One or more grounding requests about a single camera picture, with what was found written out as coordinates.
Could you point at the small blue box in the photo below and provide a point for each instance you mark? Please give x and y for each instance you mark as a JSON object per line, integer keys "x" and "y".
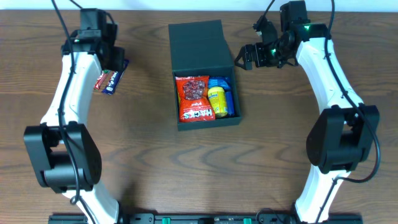
{"x": 230, "y": 103}

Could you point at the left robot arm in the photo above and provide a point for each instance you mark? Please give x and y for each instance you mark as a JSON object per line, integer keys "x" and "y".
{"x": 63, "y": 154}

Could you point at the dark green box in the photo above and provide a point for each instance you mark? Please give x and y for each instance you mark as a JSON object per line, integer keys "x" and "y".
{"x": 200, "y": 48}

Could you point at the purple Dairy Milk bar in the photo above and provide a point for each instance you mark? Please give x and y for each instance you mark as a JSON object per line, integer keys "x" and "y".
{"x": 115, "y": 79}

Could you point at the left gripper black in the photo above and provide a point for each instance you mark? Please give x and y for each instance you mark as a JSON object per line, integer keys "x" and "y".
{"x": 117, "y": 59}

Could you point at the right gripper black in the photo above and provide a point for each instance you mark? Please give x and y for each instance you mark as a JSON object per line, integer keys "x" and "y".
{"x": 255, "y": 55}

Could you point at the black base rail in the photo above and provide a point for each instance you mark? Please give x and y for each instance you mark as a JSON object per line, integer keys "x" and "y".
{"x": 202, "y": 218}

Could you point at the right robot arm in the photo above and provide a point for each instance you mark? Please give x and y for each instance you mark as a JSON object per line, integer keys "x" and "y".
{"x": 345, "y": 130}

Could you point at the yellow cylindrical candy container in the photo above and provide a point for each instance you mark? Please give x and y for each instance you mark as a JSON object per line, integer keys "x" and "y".
{"x": 217, "y": 99}

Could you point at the red KitKat bar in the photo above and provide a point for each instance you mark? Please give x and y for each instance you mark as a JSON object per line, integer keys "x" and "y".
{"x": 101, "y": 79}

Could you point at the blue Oreo cookie pack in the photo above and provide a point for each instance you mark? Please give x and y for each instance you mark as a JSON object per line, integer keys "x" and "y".
{"x": 223, "y": 82}

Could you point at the red Hacks candy bag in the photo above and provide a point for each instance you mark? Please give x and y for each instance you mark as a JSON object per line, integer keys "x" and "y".
{"x": 194, "y": 105}

